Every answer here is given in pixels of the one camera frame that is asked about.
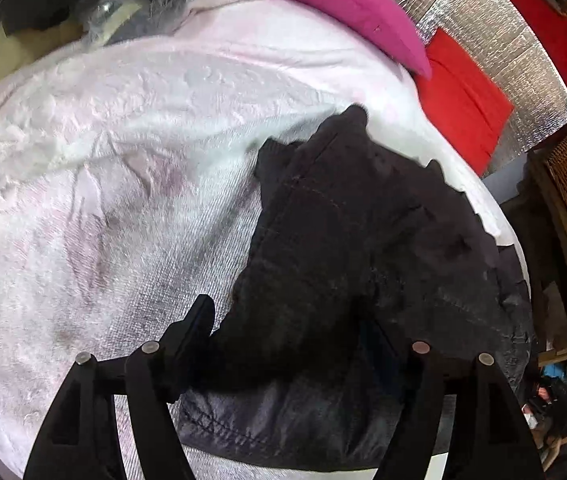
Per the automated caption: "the red pillow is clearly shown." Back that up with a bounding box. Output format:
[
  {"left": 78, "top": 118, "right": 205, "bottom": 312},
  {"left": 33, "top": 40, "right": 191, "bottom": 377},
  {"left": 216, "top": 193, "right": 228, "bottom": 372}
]
[{"left": 415, "top": 28, "right": 515, "bottom": 176}]

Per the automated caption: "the silver foil insulation board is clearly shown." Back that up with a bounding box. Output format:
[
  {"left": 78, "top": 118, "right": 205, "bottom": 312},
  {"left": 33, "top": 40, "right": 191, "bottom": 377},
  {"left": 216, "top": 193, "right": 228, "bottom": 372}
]
[{"left": 396, "top": 0, "right": 567, "bottom": 177}]

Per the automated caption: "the person's right hand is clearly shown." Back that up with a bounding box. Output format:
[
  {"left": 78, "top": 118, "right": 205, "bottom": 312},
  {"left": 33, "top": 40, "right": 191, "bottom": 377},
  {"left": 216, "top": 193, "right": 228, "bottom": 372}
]
[{"left": 532, "top": 419, "right": 567, "bottom": 469}]

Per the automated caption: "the dark quilted puffer jacket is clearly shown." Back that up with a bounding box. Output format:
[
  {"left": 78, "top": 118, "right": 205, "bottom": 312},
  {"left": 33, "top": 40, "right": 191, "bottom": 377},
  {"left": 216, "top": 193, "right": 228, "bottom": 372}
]
[{"left": 178, "top": 105, "right": 533, "bottom": 471}]

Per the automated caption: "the grey folded garment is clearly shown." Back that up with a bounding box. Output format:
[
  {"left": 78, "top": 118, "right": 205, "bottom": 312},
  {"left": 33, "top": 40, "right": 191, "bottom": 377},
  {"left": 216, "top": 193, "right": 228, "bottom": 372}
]
[{"left": 77, "top": 0, "right": 265, "bottom": 47}]

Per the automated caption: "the pale pink bed blanket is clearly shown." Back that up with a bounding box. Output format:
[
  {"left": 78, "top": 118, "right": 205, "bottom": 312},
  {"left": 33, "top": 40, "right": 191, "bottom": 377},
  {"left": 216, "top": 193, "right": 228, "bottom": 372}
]
[{"left": 0, "top": 0, "right": 518, "bottom": 479}]

